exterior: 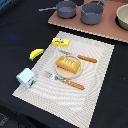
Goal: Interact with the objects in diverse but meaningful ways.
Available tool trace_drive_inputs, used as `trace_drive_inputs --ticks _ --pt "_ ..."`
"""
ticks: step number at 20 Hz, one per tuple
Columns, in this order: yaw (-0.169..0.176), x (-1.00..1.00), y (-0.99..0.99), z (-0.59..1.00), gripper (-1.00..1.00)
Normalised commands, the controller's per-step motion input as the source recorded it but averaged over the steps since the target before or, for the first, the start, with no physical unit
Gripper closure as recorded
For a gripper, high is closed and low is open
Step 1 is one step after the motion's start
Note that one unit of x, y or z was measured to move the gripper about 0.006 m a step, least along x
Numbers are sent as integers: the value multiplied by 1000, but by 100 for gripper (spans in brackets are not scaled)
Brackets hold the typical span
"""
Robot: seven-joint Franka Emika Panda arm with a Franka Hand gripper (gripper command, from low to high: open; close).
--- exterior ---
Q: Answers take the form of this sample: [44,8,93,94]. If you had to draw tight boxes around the pink wooden tray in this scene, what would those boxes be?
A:
[48,0,128,43]

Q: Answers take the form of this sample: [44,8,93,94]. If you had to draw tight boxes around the toy bread loaf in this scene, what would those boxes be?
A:
[56,56,80,73]

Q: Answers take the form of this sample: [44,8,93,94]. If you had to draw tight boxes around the yellow toy banana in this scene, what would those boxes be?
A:
[29,49,44,61]

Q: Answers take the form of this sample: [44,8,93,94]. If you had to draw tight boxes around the grey cooking pot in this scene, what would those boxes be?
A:
[81,0,106,25]

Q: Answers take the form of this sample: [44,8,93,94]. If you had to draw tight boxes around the grey pan with handle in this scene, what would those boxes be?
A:
[38,0,78,20]

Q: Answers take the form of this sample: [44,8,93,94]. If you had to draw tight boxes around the yellow butter box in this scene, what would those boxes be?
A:
[52,38,69,47]

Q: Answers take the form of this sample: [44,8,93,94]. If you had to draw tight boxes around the wooden handled toy fork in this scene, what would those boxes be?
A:
[44,71,85,90]

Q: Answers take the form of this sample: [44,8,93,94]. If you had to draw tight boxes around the light blue milk carton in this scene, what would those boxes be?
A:
[16,68,36,88]

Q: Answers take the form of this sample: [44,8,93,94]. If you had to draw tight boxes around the round wooden plate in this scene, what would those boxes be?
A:
[55,55,83,79]

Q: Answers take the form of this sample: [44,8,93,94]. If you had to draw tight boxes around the striped beige placemat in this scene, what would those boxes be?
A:
[13,31,114,128]

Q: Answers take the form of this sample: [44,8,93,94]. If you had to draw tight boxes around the beige bowl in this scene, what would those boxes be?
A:
[116,4,128,30]

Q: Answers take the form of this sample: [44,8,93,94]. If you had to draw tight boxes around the wooden handled toy knife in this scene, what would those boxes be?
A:
[58,50,97,63]

